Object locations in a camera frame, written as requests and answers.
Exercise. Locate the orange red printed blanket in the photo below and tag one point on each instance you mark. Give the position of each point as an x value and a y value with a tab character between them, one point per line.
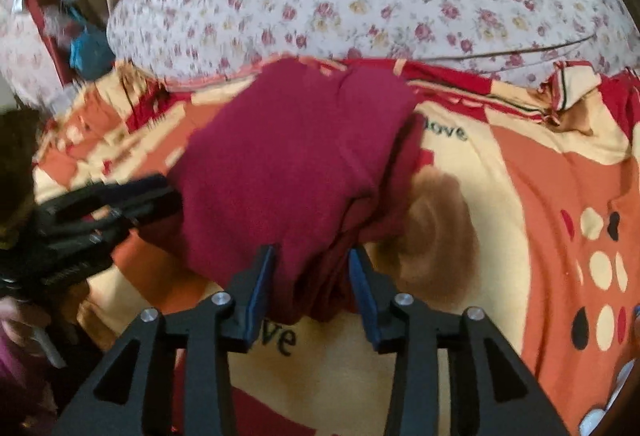
500	196

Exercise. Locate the red cloth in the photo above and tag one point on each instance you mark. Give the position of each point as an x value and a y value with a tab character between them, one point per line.
47	28

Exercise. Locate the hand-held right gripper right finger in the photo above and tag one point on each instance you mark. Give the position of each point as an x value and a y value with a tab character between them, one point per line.
364	303

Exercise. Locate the maroon knit garment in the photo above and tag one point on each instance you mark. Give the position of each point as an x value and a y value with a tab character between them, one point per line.
290	155

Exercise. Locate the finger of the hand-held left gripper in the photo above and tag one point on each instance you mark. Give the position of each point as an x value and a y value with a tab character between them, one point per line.
110	191
130	218

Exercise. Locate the floral pillow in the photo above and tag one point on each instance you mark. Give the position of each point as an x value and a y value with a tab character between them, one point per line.
20	60

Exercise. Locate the blue plastic bag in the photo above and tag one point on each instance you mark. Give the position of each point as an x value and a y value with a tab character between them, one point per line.
87	50

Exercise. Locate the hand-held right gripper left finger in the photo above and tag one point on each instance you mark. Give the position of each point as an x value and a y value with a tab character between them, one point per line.
260	298

